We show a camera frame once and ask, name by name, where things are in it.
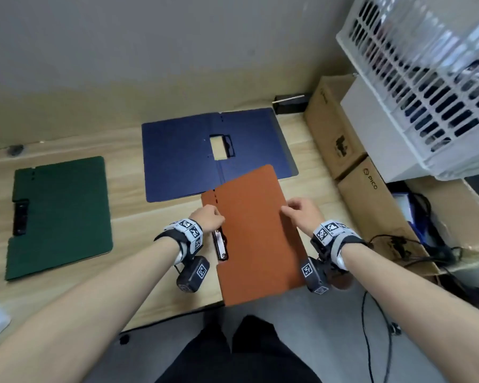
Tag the person's left hand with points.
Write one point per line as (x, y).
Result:
(206, 219)

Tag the person's right hand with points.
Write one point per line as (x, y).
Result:
(308, 216)

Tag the person's left fingers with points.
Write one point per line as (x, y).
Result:
(219, 220)

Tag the person's right fingers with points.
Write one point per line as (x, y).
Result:
(292, 209)

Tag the orange folder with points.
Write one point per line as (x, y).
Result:
(259, 235)

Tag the person's right forearm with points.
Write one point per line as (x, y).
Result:
(415, 315)

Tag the person's left forearm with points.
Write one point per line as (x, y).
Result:
(84, 311)

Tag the silver folder clip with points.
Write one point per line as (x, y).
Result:
(220, 245)

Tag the left wristband with markers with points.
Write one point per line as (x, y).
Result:
(189, 233)

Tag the wristband with markers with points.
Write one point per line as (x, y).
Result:
(189, 233)
(335, 235)

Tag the right wristband with markers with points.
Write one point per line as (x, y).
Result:
(335, 235)

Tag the black clip of blue folder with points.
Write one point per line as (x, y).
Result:
(228, 145)

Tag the dark blue open folder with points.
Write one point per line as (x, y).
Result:
(179, 155)

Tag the long brown cardboard box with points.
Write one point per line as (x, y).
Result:
(379, 211)

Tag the small black box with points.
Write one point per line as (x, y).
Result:
(291, 103)

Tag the blue item in box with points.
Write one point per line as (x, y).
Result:
(403, 209)

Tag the white box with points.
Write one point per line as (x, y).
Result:
(377, 131)

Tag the person's black trousers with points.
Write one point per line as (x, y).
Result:
(243, 354)

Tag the dark green folder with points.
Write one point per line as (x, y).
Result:
(60, 215)

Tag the large open cardboard box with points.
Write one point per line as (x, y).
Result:
(455, 211)

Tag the white plastic basket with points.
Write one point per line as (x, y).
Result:
(423, 83)

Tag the black clip of green folder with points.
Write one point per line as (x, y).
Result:
(20, 217)

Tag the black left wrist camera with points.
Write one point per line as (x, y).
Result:
(192, 274)

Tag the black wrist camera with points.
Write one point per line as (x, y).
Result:
(192, 274)
(315, 275)

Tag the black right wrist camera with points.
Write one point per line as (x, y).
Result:
(315, 275)

